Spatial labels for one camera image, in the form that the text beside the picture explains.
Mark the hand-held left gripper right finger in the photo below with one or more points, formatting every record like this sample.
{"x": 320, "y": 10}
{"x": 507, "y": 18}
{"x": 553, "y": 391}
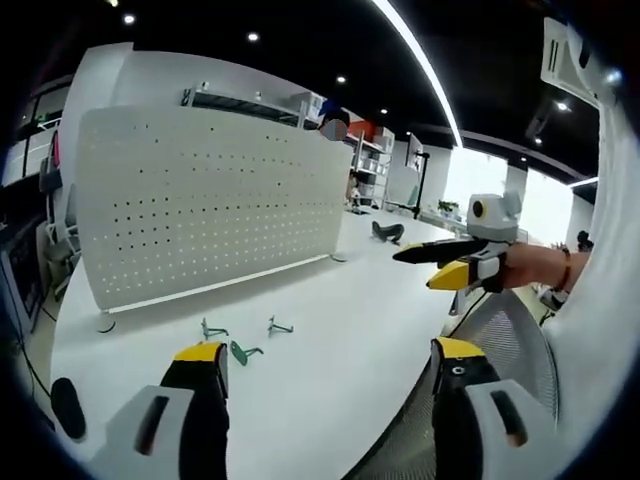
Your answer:
{"x": 480, "y": 415}

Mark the long ceiling light strip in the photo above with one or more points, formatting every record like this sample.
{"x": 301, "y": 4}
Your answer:
{"x": 425, "y": 65}

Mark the person's right hand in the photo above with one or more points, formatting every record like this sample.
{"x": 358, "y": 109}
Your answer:
{"x": 530, "y": 265}

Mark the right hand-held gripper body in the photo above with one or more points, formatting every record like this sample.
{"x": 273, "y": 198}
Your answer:
{"x": 492, "y": 215}

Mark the green hook assembly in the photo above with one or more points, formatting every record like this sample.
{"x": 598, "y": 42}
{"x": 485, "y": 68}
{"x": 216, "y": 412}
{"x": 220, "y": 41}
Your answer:
{"x": 212, "y": 330}
{"x": 277, "y": 327}
{"x": 242, "y": 352}

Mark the person's white shirt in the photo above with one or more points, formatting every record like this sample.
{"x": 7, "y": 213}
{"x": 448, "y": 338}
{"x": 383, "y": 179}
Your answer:
{"x": 610, "y": 310}

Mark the white metal shelving rack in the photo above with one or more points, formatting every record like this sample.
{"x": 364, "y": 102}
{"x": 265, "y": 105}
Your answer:
{"x": 240, "y": 102}

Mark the shelf with storage boxes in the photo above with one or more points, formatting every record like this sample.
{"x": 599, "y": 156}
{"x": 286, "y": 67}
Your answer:
{"x": 372, "y": 165}

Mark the grey mesh office chair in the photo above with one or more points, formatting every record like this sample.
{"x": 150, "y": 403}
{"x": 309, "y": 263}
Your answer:
{"x": 510, "y": 330}

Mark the white ceiling air conditioner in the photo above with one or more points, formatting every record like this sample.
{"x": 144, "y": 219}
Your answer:
{"x": 570, "y": 60}

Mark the black camera stand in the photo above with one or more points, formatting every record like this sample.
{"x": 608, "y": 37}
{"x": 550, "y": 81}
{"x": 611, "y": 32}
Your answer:
{"x": 424, "y": 180}

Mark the white perforated mounting plate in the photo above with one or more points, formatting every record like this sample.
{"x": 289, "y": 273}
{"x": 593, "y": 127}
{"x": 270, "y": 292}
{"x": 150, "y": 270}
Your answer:
{"x": 210, "y": 210}

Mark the green potted plant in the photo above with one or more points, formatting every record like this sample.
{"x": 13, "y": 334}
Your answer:
{"x": 448, "y": 206}

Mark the black oval pad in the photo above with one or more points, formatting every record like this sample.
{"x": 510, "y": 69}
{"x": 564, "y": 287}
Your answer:
{"x": 69, "y": 407}

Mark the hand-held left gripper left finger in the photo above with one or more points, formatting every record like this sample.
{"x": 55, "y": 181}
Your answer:
{"x": 165, "y": 415}

